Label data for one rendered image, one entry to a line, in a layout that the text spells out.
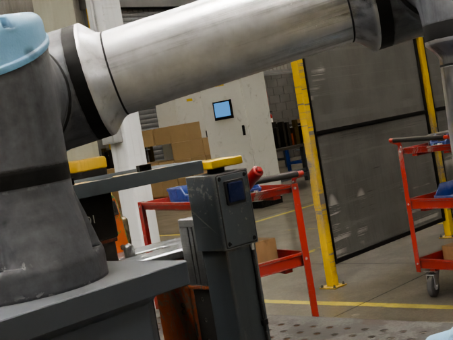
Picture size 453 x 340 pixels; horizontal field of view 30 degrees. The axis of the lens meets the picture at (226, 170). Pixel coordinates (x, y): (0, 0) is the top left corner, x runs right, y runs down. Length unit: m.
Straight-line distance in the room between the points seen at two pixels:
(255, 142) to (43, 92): 10.97
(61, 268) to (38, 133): 0.11
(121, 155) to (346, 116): 1.69
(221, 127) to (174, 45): 11.09
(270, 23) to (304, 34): 0.03
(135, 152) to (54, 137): 4.75
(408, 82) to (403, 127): 0.39
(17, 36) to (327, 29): 0.30
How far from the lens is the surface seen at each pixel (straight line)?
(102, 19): 5.47
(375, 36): 0.83
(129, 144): 5.42
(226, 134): 11.85
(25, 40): 0.70
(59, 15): 8.72
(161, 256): 1.49
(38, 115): 0.69
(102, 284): 0.68
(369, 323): 2.02
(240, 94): 11.60
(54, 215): 0.69
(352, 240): 6.08
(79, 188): 1.05
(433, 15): 0.72
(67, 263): 0.68
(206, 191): 1.23
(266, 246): 3.75
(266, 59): 0.82
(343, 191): 6.04
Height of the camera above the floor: 1.21
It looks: 3 degrees down
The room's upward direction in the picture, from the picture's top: 9 degrees counter-clockwise
